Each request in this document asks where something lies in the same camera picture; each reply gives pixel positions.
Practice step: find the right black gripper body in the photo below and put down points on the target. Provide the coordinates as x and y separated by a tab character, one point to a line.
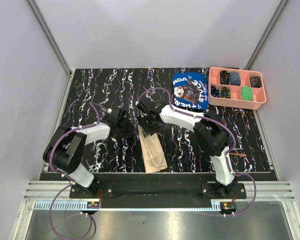
148	126

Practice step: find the green rolled cloth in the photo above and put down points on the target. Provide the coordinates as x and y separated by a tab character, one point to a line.
246	93

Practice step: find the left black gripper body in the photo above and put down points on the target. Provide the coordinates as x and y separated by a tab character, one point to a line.
125	129

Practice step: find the black yellow patterned roll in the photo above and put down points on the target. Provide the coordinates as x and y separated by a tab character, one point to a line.
225	93

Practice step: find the pink divided organizer tray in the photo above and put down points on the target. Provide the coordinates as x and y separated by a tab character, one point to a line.
235	99

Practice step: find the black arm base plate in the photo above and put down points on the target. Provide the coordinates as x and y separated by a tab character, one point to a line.
156	191

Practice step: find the black marble table mat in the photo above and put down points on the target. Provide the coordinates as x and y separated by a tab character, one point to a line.
92	90

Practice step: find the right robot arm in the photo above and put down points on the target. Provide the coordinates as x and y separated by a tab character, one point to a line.
213	137

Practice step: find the blue-grey rolled cloth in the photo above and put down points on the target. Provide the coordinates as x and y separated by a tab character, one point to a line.
234	78

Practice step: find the dark brown rolled cloth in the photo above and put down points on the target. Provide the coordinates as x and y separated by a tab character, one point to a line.
255	82

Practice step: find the beige cloth napkin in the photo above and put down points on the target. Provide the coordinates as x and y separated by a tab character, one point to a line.
152	152

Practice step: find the black patterned roll top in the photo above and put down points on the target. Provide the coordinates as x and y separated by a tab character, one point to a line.
224	76

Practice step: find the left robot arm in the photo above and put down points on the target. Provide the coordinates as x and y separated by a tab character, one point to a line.
66	147

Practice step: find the blue printed folded cloth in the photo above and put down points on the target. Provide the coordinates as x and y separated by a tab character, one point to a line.
190	91

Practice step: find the black patterned roll left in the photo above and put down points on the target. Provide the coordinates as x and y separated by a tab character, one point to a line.
214	91

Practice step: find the copper fork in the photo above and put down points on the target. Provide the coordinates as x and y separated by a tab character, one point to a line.
238	154

